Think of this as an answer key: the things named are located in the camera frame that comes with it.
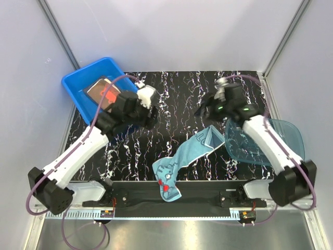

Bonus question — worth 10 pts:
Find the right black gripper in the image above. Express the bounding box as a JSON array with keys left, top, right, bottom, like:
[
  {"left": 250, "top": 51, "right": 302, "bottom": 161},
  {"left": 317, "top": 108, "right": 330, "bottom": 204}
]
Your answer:
[{"left": 194, "top": 92, "right": 233, "bottom": 123}]

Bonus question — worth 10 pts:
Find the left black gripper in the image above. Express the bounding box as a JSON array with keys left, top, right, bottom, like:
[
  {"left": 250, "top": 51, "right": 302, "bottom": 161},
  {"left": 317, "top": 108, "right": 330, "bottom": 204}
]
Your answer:
[{"left": 124, "top": 98, "right": 159, "bottom": 131}]

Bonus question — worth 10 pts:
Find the blue striped towel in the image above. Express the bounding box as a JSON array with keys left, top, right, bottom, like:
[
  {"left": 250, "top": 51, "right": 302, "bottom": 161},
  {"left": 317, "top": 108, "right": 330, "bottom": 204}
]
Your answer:
[{"left": 152, "top": 125, "right": 225, "bottom": 202}]

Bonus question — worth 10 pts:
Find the brown towel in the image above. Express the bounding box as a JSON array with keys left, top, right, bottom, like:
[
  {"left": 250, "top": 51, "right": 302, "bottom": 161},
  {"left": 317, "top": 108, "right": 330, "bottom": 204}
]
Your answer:
[{"left": 84, "top": 78, "right": 121, "bottom": 110}]

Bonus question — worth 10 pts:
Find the dark grey-blue towel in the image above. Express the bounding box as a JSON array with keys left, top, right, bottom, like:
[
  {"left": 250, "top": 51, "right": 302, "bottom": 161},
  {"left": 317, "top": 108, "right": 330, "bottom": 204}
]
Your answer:
[{"left": 82, "top": 89, "right": 91, "bottom": 98}]

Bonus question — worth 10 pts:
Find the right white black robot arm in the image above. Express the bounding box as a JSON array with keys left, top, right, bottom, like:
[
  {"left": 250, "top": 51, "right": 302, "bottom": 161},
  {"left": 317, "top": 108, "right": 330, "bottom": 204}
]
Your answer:
[{"left": 195, "top": 83, "right": 317, "bottom": 210}]

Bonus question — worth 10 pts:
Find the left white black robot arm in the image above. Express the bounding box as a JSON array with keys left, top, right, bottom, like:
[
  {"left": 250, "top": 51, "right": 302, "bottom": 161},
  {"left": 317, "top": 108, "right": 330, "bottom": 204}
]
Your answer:
[{"left": 28, "top": 86, "right": 158, "bottom": 215}]

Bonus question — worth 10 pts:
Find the translucent teal plastic basket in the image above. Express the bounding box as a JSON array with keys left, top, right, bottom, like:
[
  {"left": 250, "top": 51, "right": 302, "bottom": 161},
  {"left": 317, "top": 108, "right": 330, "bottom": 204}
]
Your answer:
[{"left": 225, "top": 119, "right": 305, "bottom": 166}]

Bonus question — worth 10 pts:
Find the blue plastic bin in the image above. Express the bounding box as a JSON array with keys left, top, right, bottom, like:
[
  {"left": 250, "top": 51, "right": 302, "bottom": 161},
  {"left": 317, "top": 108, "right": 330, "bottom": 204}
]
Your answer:
[{"left": 61, "top": 57, "right": 137, "bottom": 125}]

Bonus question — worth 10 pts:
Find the left small connector board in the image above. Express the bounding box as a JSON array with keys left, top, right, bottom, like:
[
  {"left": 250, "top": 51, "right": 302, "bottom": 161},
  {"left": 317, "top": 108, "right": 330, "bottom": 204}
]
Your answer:
[{"left": 100, "top": 210, "right": 114, "bottom": 218}]

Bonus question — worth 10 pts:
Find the small connector board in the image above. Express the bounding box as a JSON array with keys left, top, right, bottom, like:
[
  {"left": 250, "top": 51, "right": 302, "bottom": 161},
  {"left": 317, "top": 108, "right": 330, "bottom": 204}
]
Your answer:
[
  {"left": 100, "top": 210, "right": 114, "bottom": 218},
  {"left": 240, "top": 210, "right": 257, "bottom": 220}
]

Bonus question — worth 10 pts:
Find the right small connector board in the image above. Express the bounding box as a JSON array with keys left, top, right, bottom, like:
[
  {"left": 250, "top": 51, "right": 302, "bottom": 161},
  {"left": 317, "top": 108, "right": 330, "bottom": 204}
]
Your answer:
[{"left": 240, "top": 210, "right": 257, "bottom": 220}]

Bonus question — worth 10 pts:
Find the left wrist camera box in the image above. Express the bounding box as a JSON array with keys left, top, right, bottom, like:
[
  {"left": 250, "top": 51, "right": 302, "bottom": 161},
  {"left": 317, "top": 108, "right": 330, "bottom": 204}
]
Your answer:
[{"left": 137, "top": 85, "right": 156, "bottom": 109}]

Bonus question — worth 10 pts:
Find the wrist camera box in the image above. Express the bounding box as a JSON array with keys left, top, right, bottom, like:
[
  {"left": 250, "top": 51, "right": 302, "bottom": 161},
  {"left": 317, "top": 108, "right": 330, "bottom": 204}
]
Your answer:
[
  {"left": 214, "top": 77, "right": 228, "bottom": 102},
  {"left": 137, "top": 85, "right": 156, "bottom": 109}
]

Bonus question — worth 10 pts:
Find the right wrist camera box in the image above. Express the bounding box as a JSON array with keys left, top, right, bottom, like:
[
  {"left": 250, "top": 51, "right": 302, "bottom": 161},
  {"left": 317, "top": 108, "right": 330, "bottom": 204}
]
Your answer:
[{"left": 214, "top": 77, "right": 228, "bottom": 102}]

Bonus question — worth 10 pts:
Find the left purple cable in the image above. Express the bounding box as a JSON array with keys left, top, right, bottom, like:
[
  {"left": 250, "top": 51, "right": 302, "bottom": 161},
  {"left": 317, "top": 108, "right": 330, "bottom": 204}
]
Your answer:
[{"left": 26, "top": 74, "right": 144, "bottom": 248}]

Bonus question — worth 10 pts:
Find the purple cable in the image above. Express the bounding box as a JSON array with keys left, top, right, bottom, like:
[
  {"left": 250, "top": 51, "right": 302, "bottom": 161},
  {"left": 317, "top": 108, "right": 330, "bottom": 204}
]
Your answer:
[
  {"left": 223, "top": 74, "right": 318, "bottom": 224},
  {"left": 26, "top": 74, "right": 144, "bottom": 248}
]

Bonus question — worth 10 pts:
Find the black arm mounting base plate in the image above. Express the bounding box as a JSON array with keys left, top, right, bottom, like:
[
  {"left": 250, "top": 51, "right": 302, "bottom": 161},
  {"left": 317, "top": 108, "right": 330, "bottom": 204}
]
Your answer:
[{"left": 83, "top": 180, "right": 252, "bottom": 213}]

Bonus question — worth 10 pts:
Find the right aluminium frame post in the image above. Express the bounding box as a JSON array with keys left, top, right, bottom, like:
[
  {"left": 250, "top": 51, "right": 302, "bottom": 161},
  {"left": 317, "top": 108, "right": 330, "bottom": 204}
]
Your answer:
[{"left": 262, "top": 0, "right": 312, "bottom": 79}]

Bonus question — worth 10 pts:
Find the aluminium frame post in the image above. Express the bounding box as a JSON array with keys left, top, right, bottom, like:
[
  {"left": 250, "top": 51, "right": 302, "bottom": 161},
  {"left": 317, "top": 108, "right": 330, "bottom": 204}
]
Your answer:
[
  {"left": 262, "top": 0, "right": 312, "bottom": 79},
  {"left": 37, "top": 0, "right": 80, "bottom": 70}
]

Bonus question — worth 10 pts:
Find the aluminium front rail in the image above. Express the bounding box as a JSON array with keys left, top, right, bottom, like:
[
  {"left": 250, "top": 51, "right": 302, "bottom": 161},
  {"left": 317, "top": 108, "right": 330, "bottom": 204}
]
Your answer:
[{"left": 33, "top": 190, "right": 318, "bottom": 221}]

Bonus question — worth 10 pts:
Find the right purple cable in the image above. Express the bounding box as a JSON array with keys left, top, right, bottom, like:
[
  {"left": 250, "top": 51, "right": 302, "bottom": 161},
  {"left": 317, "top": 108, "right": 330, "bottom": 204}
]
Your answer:
[{"left": 223, "top": 74, "right": 318, "bottom": 224}]

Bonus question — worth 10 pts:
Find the left aluminium frame post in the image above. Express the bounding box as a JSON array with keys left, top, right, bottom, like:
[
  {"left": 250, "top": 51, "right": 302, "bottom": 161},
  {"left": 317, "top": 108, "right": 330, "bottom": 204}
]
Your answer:
[{"left": 37, "top": 0, "right": 80, "bottom": 70}]

